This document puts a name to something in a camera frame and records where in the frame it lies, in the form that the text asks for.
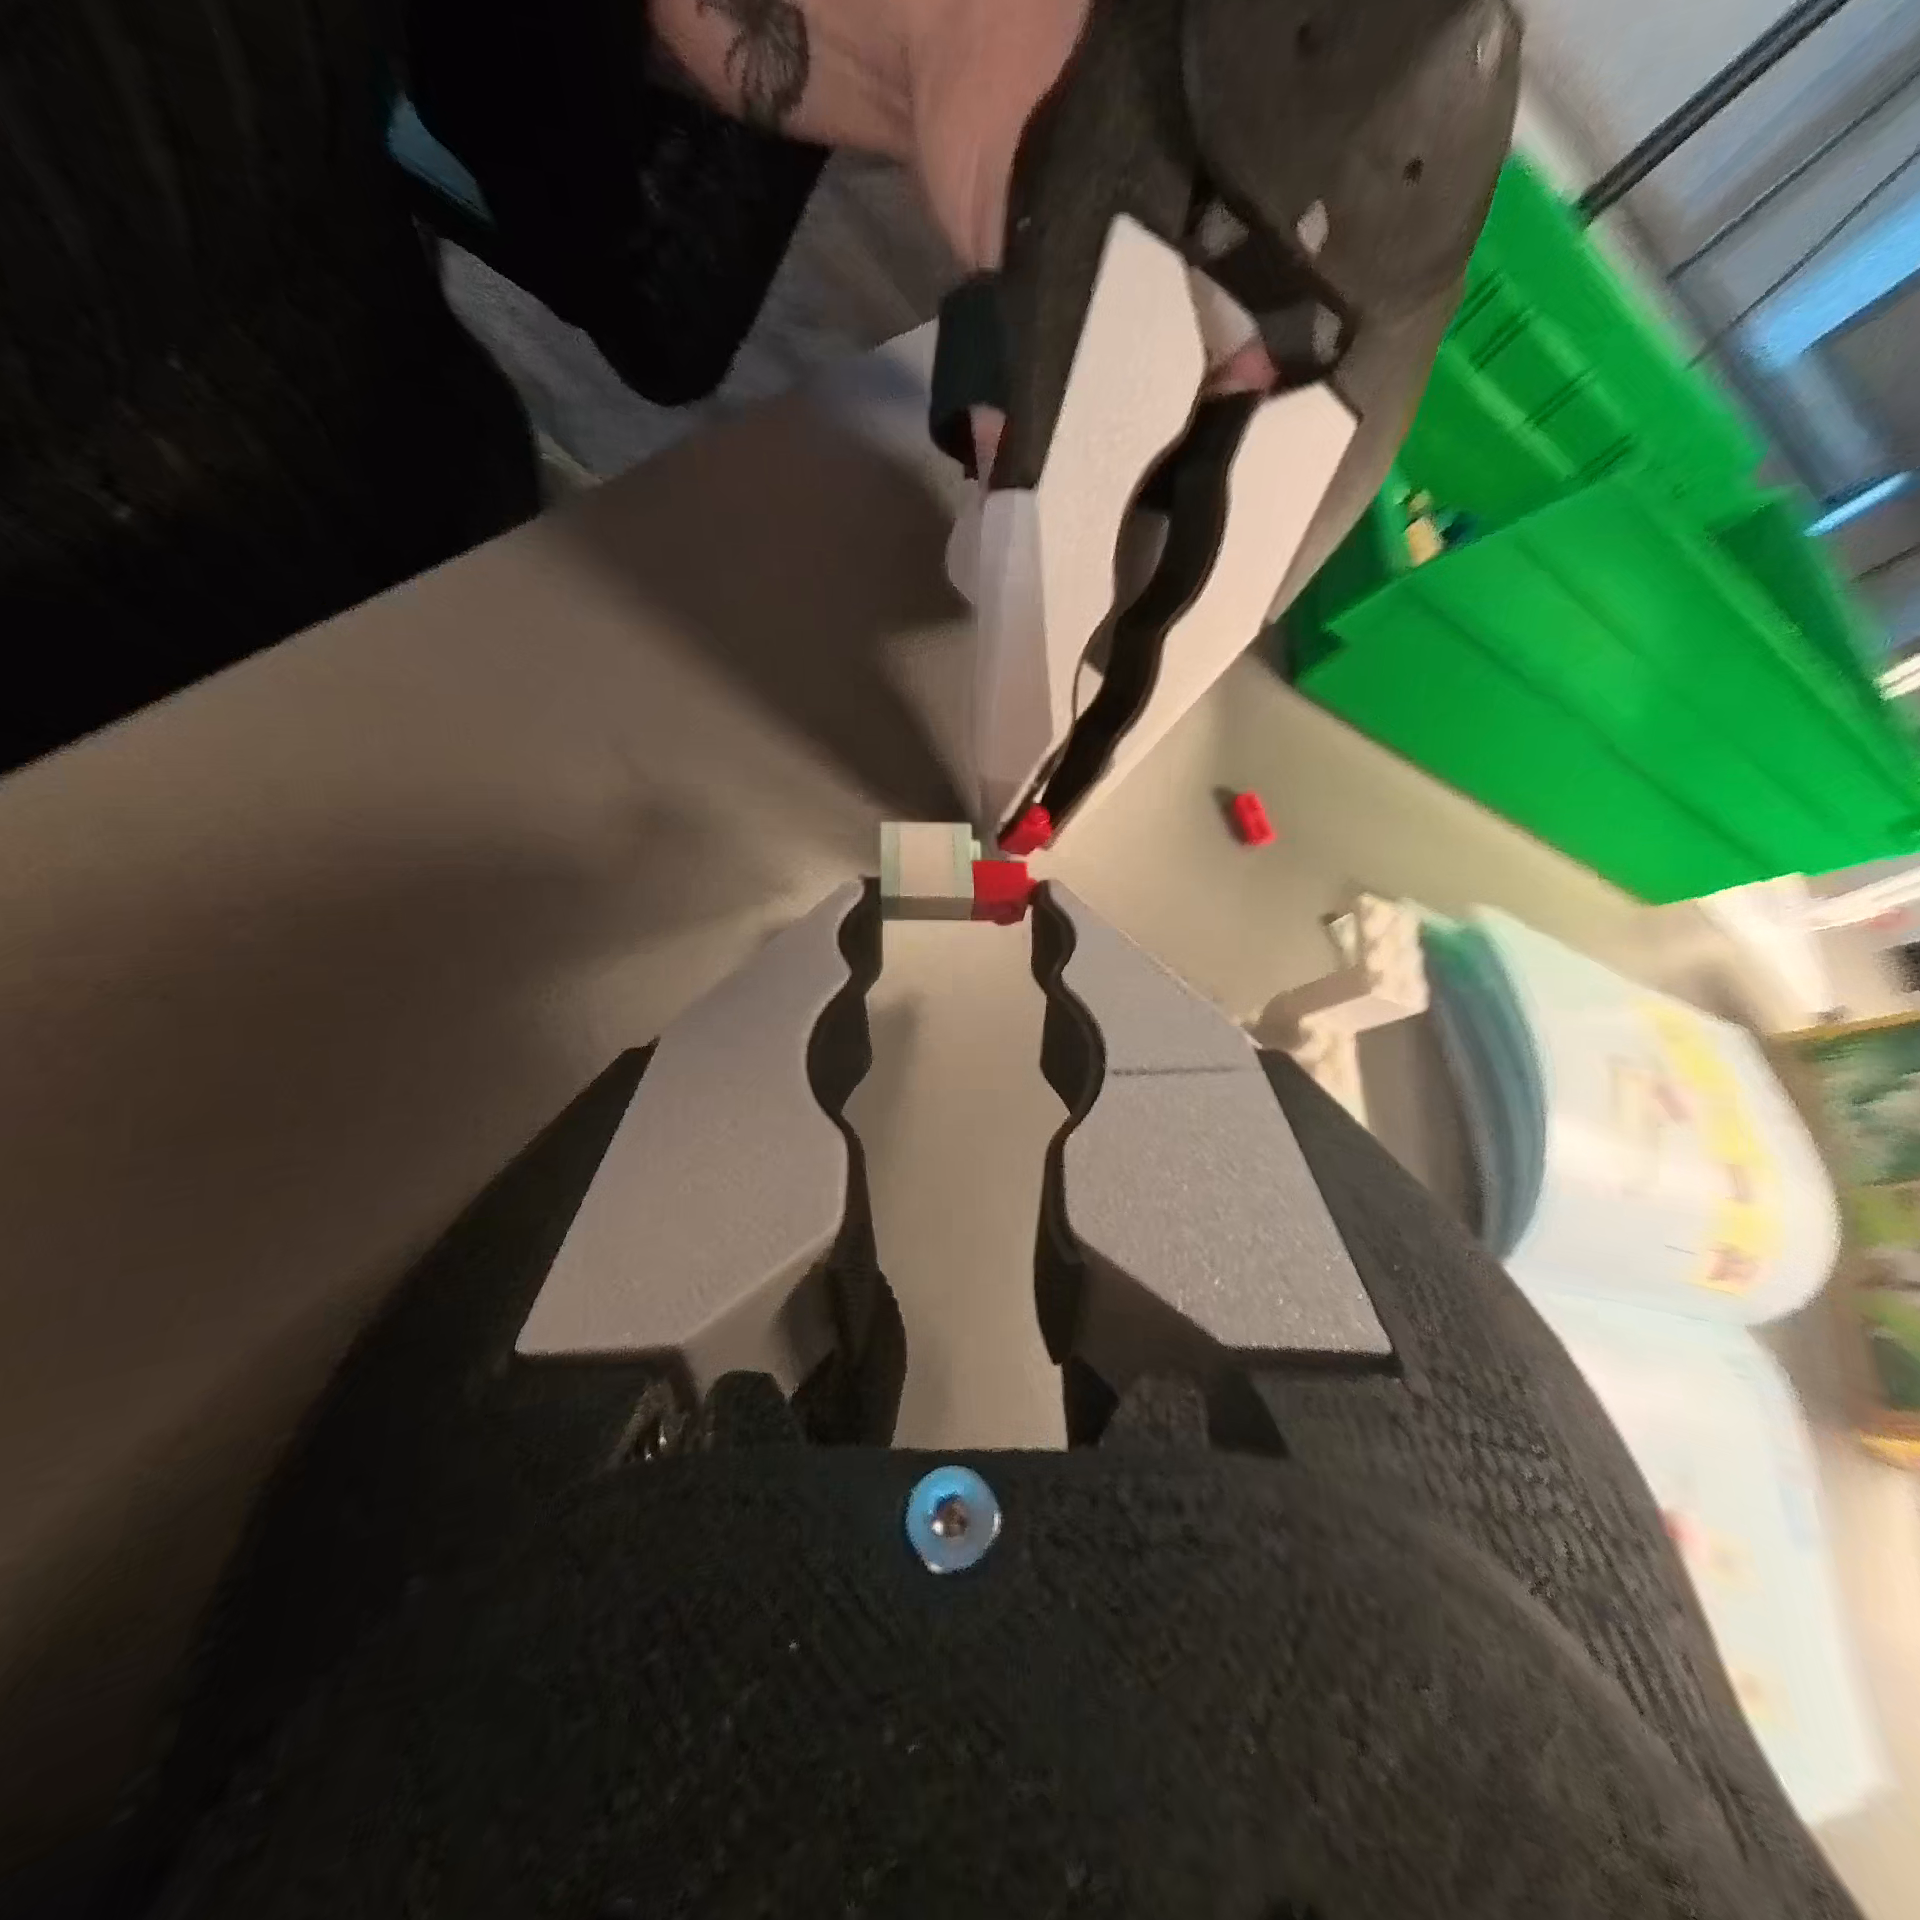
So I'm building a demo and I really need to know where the person's left hand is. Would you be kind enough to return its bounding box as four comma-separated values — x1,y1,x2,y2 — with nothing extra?
660,0,1088,289

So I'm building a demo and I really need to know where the pale green lego brick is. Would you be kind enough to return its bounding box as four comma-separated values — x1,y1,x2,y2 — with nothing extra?
879,816,986,923

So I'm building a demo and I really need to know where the person's left forearm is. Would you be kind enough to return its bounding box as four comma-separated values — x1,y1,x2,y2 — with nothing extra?
404,0,831,410

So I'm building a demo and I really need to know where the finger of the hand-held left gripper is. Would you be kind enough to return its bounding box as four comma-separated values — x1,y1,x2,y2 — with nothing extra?
948,216,1222,823
1041,392,1363,822

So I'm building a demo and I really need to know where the lego instruction booklet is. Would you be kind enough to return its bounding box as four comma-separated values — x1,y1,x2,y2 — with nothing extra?
1417,900,1895,1817

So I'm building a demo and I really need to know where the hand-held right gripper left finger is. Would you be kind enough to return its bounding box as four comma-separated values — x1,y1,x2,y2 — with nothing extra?
515,879,913,1446

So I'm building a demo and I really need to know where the black tripod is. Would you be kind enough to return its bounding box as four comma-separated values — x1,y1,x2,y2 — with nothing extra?
1577,0,1854,216

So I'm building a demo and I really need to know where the white lego build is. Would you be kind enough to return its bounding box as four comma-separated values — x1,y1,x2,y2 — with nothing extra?
1254,892,1427,1057

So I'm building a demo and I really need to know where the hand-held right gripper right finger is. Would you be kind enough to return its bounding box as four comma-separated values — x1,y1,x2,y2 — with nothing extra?
1027,881,1393,1395

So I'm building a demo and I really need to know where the lego set box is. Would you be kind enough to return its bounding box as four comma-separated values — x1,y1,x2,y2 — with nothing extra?
1769,1018,1920,1466

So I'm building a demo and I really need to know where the green plastic bin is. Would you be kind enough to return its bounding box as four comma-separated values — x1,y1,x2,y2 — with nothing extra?
1283,152,1920,910

